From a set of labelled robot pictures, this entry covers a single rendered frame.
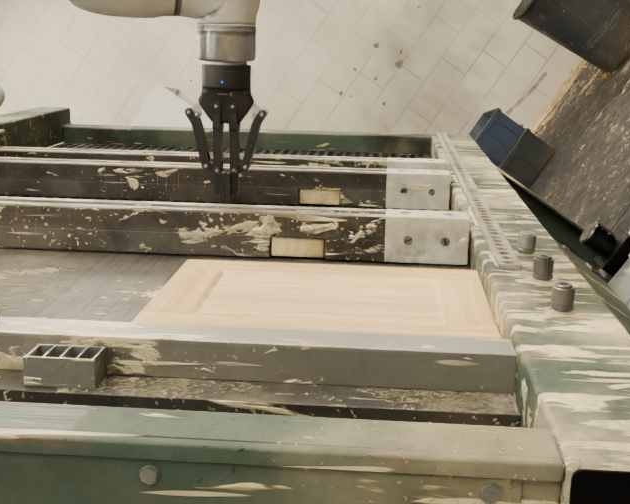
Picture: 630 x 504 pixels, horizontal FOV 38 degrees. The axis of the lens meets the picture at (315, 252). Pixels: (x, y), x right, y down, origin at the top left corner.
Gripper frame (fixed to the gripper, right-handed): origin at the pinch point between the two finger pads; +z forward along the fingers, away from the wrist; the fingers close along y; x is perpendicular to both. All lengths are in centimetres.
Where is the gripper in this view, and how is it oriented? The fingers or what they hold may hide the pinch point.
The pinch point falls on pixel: (226, 194)
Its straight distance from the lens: 147.8
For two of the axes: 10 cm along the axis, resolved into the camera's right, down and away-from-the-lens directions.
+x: -0.8, 2.3, -9.7
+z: -0.2, 9.7, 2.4
